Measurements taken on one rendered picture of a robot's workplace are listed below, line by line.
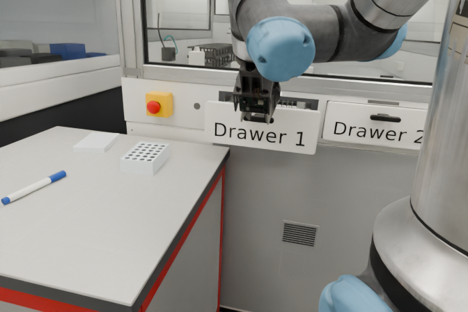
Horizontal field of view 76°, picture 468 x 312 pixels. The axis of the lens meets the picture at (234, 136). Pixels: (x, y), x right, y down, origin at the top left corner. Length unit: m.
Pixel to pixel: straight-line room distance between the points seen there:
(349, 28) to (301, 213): 0.71
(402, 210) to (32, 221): 0.61
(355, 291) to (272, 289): 1.07
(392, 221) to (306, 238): 0.90
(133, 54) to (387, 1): 0.77
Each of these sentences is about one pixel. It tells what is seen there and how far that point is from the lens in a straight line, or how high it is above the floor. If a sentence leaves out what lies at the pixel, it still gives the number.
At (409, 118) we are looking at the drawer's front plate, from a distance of 0.92.
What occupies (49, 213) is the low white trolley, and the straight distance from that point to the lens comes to 0.68.
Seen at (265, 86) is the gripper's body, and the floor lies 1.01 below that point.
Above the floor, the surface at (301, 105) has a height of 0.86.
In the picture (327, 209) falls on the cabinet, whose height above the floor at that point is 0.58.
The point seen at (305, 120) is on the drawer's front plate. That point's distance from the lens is 0.75.
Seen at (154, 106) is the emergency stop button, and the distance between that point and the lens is 0.91.
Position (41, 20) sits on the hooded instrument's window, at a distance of 1.31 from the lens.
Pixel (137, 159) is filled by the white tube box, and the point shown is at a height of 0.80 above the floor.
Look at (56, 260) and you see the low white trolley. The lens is 0.57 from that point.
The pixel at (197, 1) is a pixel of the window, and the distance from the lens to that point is 0.93.
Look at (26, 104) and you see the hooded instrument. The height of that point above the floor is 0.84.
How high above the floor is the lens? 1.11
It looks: 20 degrees down
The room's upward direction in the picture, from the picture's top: 3 degrees clockwise
